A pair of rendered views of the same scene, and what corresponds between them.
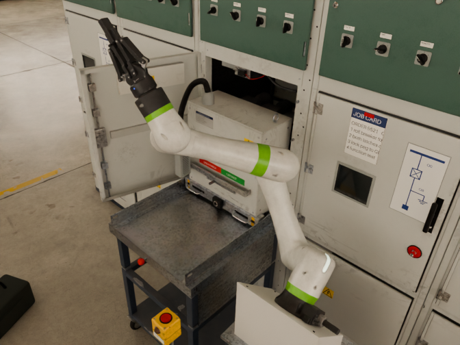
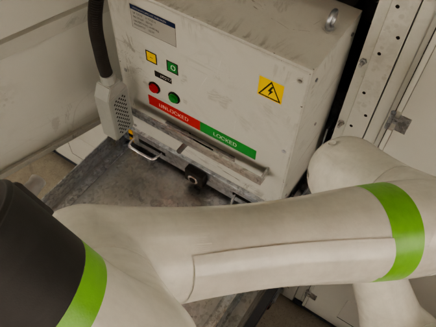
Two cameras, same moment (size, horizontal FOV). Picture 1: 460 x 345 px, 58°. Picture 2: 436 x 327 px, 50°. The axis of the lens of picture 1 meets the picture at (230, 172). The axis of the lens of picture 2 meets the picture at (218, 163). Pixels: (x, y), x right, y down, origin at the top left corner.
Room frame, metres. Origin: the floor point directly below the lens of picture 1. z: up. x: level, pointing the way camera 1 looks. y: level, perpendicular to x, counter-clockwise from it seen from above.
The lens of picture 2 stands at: (1.02, 0.13, 1.96)
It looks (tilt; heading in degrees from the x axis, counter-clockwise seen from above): 54 degrees down; 350
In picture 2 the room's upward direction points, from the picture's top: 3 degrees clockwise
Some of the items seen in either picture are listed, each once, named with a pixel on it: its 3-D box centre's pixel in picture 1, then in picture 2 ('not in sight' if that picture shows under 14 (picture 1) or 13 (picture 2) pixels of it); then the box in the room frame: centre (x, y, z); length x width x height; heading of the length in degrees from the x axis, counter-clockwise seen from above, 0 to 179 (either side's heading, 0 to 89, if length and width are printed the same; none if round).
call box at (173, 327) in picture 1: (166, 326); not in sight; (1.01, 0.22, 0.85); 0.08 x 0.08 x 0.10; 48
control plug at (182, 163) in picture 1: (183, 159); (115, 106); (1.86, 0.25, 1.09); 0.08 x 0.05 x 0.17; 138
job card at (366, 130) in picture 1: (364, 136); not in sight; (1.47, -0.53, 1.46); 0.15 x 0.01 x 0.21; 48
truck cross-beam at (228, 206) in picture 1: (222, 199); (202, 167); (1.79, 0.04, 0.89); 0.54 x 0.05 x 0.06; 48
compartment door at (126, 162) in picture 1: (149, 126); (26, 38); (2.00, 0.44, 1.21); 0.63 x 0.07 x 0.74; 123
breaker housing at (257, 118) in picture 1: (253, 142); (255, 48); (1.96, -0.12, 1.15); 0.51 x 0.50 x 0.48; 138
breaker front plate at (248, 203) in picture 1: (220, 160); (198, 109); (1.77, 0.05, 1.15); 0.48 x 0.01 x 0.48; 48
